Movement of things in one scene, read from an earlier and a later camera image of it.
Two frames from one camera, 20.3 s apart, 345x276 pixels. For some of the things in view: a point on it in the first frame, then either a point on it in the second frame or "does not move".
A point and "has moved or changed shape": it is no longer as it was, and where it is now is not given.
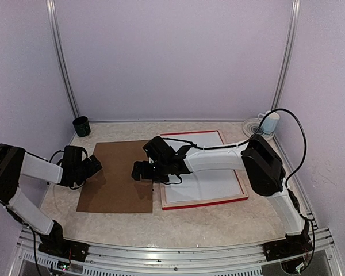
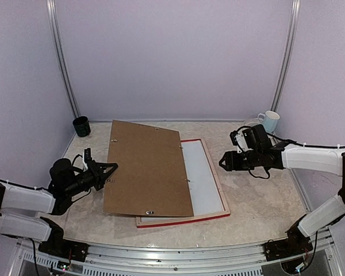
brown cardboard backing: (112, 189) has moved or changed shape
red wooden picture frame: (177, 204) -> (226, 212)
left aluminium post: (52, 9) does not move
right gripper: (144, 175) -> (232, 163)
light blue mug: (269, 123) does not move
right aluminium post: (286, 65) does not move
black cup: (82, 126) does not move
